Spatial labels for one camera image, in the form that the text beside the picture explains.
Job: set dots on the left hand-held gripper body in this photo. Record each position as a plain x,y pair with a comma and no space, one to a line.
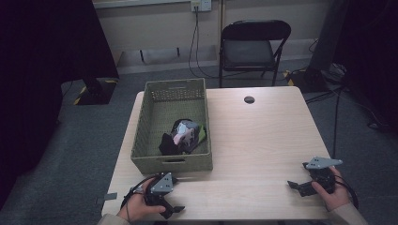
161,184

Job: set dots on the dark curtain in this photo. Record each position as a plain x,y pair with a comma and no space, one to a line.
37,78
372,56

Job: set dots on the person's right hand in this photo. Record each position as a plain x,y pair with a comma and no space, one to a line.
339,195

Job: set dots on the grey tape piece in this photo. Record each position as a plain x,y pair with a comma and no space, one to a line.
108,197

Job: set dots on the grey upright column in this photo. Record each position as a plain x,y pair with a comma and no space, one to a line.
328,34

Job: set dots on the black folding chair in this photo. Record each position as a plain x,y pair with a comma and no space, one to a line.
247,51

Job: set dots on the white baseboard panel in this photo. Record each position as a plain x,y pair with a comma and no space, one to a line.
162,59

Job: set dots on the person's left hand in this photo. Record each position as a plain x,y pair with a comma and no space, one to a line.
137,206

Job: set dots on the black stand base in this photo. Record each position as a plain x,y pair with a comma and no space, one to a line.
308,79
97,92

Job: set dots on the green woven basket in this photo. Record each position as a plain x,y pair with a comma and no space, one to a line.
162,115

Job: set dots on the white wall socket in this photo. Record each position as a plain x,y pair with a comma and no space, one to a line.
202,4

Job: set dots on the black printed garment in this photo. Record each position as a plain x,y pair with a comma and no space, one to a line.
169,145

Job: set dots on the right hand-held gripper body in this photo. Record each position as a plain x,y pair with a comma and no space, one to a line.
324,175

